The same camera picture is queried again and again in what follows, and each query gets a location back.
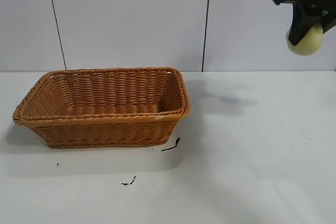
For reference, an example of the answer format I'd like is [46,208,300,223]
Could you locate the pale yellow egg yolk pastry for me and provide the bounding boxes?
[287,25,324,56]

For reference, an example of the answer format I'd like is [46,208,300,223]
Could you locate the brown woven wicker basket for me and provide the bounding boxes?
[12,66,191,149]

